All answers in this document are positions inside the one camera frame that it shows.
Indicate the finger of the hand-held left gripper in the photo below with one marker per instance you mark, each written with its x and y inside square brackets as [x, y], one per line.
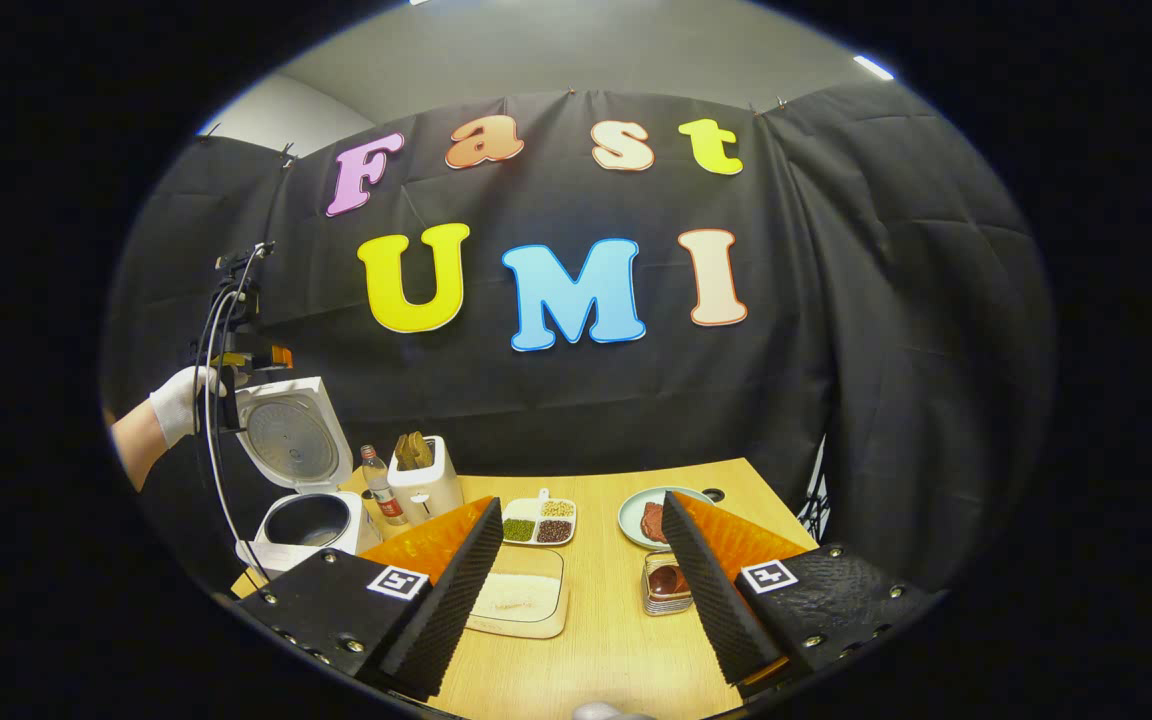
[256, 360]

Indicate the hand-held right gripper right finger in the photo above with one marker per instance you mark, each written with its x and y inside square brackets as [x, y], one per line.
[706, 600]

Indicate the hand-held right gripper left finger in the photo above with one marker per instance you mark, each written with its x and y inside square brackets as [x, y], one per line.
[446, 600]

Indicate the brown wooden spoon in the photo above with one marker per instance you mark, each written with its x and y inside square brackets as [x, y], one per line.
[668, 580]

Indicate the clear box of white rice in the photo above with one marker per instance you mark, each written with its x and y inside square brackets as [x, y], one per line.
[516, 600]

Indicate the white rice cooker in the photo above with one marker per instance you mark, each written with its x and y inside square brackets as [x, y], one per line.
[291, 440]

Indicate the red meat piece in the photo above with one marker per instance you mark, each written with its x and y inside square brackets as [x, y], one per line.
[653, 522]

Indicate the pale green plate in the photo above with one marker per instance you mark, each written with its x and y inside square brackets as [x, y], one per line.
[631, 520]

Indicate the white toaster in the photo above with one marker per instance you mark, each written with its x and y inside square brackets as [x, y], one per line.
[426, 490]

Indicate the white divided bean dish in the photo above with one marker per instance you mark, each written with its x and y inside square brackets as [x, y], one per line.
[539, 525]

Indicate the clear plastic water bottle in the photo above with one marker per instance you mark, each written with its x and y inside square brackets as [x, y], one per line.
[386, 495]

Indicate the black tripod stand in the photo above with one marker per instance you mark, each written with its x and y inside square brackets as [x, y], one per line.
[814, 500]

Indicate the brown toast slice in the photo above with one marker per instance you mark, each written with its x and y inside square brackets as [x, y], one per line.
[403, 452]
[422, 450]

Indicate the black backdrop cloth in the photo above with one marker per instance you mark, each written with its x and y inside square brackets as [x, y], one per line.
[886, 350]

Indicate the small ceiling light panel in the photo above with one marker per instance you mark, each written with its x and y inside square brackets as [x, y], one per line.
[873, 67]

